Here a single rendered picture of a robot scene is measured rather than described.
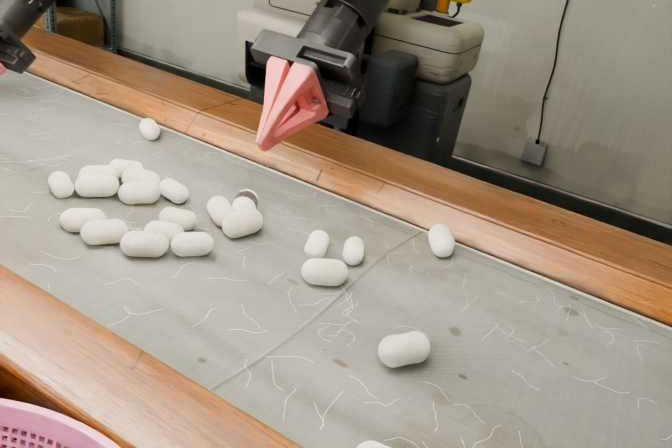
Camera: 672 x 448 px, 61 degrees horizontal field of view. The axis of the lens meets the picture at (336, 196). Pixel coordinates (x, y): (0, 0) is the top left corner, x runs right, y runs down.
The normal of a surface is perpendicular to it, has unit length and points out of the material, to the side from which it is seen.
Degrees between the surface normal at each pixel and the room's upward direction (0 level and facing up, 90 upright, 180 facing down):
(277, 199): 0
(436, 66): 90
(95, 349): 0
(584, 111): 90
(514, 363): 0
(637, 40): 90
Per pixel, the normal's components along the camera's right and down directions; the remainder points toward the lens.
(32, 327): 0.15, -0.88
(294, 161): -0.23, -0.40
